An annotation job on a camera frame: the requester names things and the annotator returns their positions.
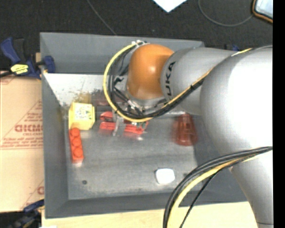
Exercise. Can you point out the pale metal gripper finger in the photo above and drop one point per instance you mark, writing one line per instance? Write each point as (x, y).
(123, 130)
(116, 127)

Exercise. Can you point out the grey metal bin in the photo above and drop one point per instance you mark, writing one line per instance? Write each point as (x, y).
(123, 160)

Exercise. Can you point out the yellow printed box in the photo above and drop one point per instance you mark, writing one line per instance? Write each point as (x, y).
(82, 116)

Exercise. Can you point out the orange studded toy brick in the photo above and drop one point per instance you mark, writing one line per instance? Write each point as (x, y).
(76, 145)

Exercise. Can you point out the clear orange plastic cup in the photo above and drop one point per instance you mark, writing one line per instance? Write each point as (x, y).
(185, 130)

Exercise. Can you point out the white rounded square pad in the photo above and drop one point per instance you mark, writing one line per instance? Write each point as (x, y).
(165, 176)

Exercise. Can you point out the brown cardboard board, red print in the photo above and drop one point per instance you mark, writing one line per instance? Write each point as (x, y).
(19, 108)

